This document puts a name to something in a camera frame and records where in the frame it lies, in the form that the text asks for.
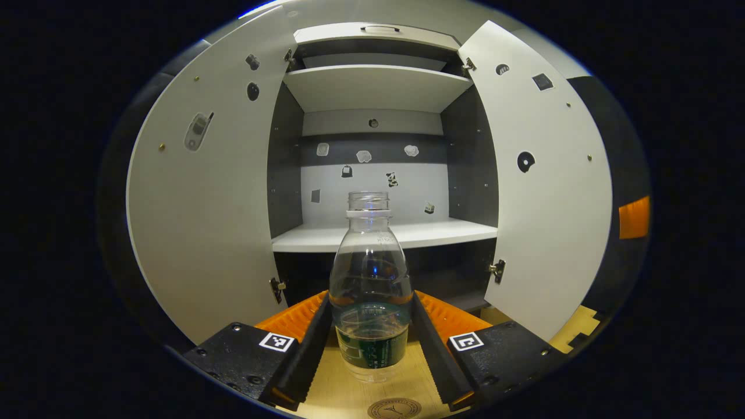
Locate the round brown coaster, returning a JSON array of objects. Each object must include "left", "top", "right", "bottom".
[{"left": 367, "top": 397, "right": 423, "bottom": 419}]

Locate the white cabinet drawer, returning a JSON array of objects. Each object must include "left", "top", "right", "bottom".
[{"left": 293, "top": 22, "right": 462, "bottom": 52}]

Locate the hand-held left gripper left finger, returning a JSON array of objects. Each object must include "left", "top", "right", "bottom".
[{"left": 183, "top": 290, "right": 334, "bottom": 411}]

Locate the ceiling light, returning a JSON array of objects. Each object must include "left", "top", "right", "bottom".
[{"left": 237, "top": 0, "right": 277, "bottom": 19}]

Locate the clear plastic bottle green label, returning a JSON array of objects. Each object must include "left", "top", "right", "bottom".
[{"left": 329, "top": 191, "right": 414, "bottom": 383}]

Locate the white and grey cabinet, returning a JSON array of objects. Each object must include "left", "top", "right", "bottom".
[{"left": 267, "top": 22, "right": 501, "bottom": 312}]

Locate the white cabinet door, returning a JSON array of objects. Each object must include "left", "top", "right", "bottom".
[
  {"left": 127, "top": 26, "right": 303, "bottom": 345},
  {"left": 457, "top": 20, "right": 613, "bottom": 342}
]

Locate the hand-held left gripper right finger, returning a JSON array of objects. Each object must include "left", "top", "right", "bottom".
[{"left": 410, "top": 290, "right": 568, "bottom": 411}]

